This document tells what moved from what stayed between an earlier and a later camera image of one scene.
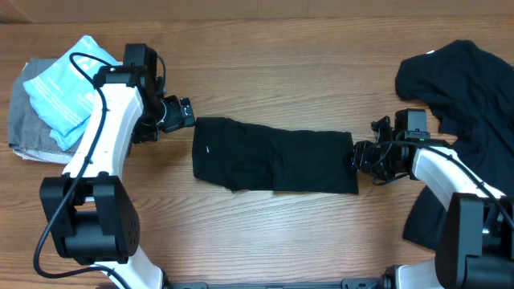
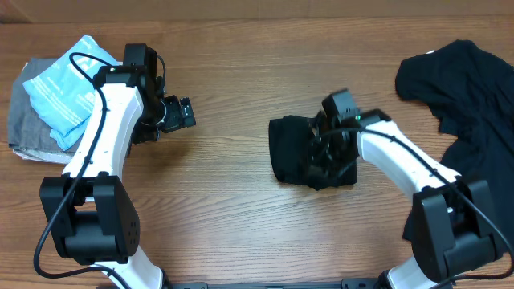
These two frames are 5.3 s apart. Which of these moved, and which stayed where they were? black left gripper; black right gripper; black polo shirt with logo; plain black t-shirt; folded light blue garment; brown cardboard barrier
Moved: black polo shirt with logo; black right gripper
Stayed: plain black t-shirt; black left gripper; folded light blue garment; brown cardboard barrier
